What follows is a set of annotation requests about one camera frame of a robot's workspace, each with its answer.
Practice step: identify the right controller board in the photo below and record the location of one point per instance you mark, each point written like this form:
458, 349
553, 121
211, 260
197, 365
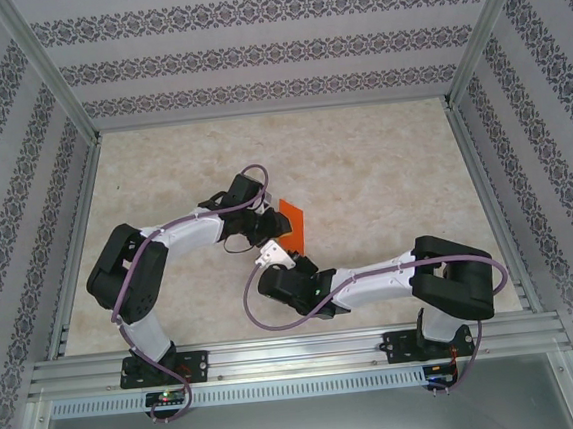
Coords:
438, 376

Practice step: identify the orange paper sheet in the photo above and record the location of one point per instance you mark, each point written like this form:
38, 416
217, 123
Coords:
295, 224

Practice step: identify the aluminium left frame post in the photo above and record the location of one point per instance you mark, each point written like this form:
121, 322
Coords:
49, 69

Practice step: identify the controller board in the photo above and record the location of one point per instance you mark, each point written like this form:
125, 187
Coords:
164, 398
438, 376

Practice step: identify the left controller board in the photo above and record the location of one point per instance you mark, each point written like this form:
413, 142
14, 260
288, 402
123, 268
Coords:
164, 398

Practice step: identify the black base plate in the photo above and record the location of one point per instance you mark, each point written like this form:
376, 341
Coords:
194, 365
398, 347

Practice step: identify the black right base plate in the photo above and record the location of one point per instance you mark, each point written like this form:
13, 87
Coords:
398, 347

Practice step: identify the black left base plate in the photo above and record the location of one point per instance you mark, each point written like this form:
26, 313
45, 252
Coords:
194, 365

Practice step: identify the aluminium mounting rail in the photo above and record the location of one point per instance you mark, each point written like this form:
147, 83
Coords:
298, 349

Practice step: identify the aluminium frame post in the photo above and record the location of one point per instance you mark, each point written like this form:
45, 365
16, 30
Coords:
482, 32
49, 69

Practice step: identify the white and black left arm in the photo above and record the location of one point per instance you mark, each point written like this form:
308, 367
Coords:
188, 235

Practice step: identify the aluminium right side rail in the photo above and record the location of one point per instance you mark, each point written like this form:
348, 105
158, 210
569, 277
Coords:
492, 206

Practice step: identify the aluminium left side rail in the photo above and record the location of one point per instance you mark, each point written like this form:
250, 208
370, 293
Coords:
77, 243

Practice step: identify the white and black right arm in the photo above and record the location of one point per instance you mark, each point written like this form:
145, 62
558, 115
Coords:
373, 282

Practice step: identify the aluminium right frame post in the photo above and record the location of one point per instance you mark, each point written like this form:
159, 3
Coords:
482, 32

